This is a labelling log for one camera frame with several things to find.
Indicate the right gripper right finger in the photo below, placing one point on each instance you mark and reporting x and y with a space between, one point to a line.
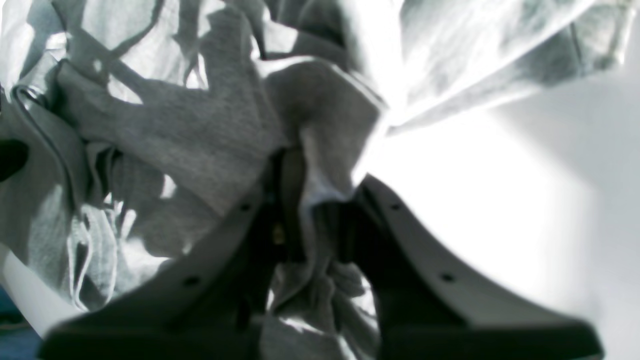
430 304

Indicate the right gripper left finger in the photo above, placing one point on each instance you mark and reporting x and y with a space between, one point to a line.
211 303

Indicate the grey T-shirt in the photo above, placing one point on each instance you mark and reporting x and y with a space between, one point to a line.
131 128

